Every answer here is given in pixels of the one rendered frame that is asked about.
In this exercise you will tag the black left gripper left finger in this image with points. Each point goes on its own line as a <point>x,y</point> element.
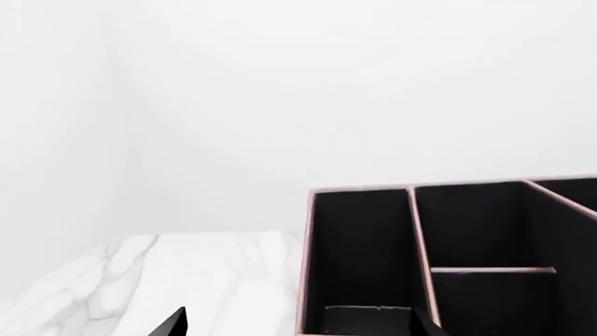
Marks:
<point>172,325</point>

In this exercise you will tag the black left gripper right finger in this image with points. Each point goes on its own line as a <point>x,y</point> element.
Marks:
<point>428,325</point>

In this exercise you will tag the pink caddy with black compartments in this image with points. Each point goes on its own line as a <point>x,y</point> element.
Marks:
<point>490,245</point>

